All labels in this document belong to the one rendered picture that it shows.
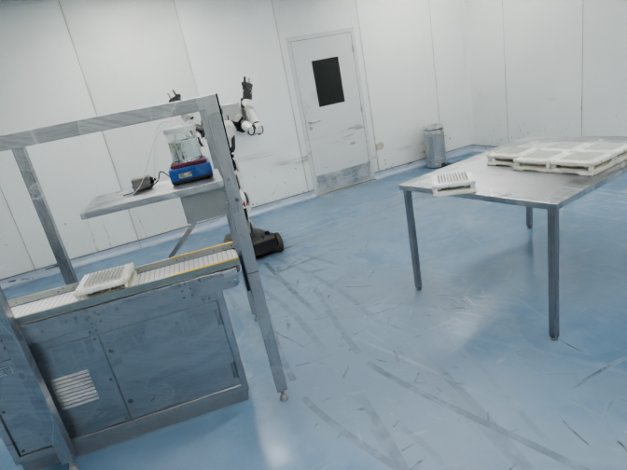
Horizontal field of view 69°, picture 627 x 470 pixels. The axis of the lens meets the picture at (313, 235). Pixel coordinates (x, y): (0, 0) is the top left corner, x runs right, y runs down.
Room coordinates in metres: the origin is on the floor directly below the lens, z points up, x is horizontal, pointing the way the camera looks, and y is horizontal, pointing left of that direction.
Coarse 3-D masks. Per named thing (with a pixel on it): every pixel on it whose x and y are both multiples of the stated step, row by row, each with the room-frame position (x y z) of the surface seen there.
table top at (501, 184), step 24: (528, 144) 3.47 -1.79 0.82; (456, 168) 3.16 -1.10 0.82; (480, 168) 3.03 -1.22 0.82; (504, 168) 2.91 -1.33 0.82; (624, 168) 2.44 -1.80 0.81; (432, 192) 2.76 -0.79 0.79; (480, 192) 2.50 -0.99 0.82; (504, 192) 2.41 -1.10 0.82; (528, 192) 2.33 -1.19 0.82; (552, 192) 2.26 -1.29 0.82; (576, 192) 2.19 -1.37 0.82
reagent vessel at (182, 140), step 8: (168, 128) 2.22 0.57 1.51; (176, 128) 2.17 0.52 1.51; (184, 128) 2.18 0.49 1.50; (192, 128) 2.21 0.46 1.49; (168, 136) 2.19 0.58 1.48; (176, 136) 2.17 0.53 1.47; (184, 136) 2.18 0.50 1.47; (192, 136) 2.20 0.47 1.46; (168, 144) 2.20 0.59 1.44; (176, 144) 2.17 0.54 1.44; (184, 144) 2.17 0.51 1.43; (192, 144) 2.19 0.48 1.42; (176, 152) 2.18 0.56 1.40; (184, 152) 2.17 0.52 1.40; (192, 152) 2.19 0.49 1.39; (200, 152) 2.23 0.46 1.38; (176, 160) 2.18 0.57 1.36; (184, 160) 2.17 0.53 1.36; (192, 160) 2.18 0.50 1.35
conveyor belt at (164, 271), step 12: (228, 252) 2.32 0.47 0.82; (180, 264) 2.27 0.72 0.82; (192, 264) 2.24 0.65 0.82; (204, 264) 2.20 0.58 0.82; (240, 264) 2.15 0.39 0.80; (144, 276) 2.20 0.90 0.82; (156, 276) 2.16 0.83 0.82; (48, 300) 2.12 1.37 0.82; (60, 300) 2.09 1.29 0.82; (72, 300) 2.06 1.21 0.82; (108, 300) 1.98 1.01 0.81; (24, 312) 2.02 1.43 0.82
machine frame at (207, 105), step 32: (64, 128) 1.93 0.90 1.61; (96, 128) 1.95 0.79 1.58; (224, 160) 2.05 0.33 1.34; (32, 192) 2.77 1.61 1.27; (224, 192) 3.00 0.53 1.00; (64, 256) 2.77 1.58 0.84; (0, 288) 1.87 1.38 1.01; (256, 288) 2.05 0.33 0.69; (0, 320) 1.82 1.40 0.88; (256, 320) 3.00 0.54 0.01; (32, 384) 1.82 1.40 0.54; (64, 448) 1.82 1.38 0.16
